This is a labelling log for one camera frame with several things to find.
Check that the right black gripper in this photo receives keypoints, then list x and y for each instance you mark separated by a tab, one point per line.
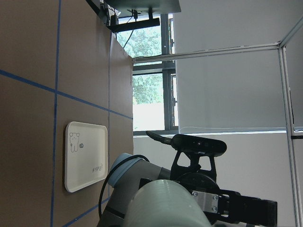
225	205

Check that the pale green cup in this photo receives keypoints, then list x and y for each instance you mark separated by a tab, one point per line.
164	203

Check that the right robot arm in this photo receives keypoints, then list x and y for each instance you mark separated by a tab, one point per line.
128	174

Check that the cream plastic tray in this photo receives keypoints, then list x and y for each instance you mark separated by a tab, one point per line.
86	155

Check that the black monitor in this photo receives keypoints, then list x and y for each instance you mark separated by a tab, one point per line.
145	8

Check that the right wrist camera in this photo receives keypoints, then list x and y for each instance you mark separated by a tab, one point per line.
194	148

